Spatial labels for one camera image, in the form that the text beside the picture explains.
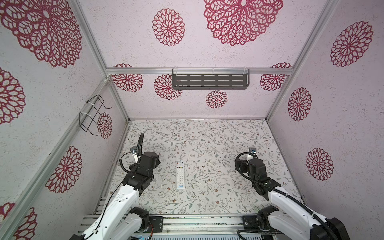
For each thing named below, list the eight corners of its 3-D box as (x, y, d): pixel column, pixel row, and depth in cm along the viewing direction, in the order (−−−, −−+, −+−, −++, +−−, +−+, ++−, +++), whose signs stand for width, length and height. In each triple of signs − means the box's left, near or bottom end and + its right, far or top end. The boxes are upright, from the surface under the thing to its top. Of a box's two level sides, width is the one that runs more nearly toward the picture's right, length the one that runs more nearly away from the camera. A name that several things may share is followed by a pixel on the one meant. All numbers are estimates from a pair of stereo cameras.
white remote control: (176, 189, 87) (175, 188, 85) (176, 163, 98) (176, 161, 96) (184, 189, 87) (184, 187, 85) (184, 162, 98) (184, 161, 96)
